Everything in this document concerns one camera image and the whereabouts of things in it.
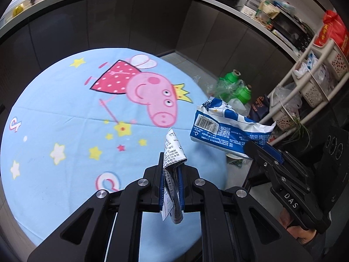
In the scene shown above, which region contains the dark blue printed bag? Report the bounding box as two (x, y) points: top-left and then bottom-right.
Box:
(249, 94), (271, 122)

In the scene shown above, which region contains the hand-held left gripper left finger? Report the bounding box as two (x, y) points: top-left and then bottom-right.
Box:
(27, 152), (164, 262)

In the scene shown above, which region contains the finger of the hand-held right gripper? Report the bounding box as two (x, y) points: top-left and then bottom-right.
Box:
(242, 140), (284, 189)
(265, 143), (312, 186)

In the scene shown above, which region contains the blue white milk pouch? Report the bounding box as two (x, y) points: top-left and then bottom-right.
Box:
(189, 97), (277, 160)

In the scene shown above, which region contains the small white appliance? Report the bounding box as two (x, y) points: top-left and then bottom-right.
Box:
(241, 4), (258, 19)

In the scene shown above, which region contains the white perforated rack basket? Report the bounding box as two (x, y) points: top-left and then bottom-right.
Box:
(272, 104), (301, 131)
(311, 39), (349, 81)
(293, 61), (336, 109)

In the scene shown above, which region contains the person's right hand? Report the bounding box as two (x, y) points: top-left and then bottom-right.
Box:
(280, 208), (318, 245)

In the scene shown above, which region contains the green beige snack bag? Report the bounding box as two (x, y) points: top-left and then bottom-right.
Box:
(257, 0), (282, 24)

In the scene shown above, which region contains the blue cartoon printed tablecloth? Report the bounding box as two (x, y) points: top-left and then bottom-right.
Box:
(0, 48), (229, 248)

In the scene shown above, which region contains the green onion bunch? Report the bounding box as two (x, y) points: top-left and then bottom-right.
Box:
(293, 115), (312, 143)

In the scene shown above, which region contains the white plastic bag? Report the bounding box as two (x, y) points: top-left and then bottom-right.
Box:
(228, 98), (250, 115)

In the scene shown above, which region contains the dark kitchen cabinet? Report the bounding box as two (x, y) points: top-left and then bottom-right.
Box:
(0, 0), (302, 95)

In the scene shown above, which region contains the paper receipt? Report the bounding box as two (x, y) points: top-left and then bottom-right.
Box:
(161, 128), (188, 225)

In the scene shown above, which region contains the green plastic bottle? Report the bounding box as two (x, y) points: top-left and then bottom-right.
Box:
(235, 80), (253, 106)
(218, 69), (242, 99)

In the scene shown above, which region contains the white plastic storage rack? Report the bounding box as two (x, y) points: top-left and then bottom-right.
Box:
(258, 37), (349, 146)

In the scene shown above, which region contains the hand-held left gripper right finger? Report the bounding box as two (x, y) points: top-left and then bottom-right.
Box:
(178, 166), (314, 262)

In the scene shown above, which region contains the black countertop oven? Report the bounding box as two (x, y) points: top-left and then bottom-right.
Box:
(272, 12), (315, 51)

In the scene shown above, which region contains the red plastic bag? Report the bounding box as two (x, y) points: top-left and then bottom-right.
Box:
(313, 9), (349, 53)

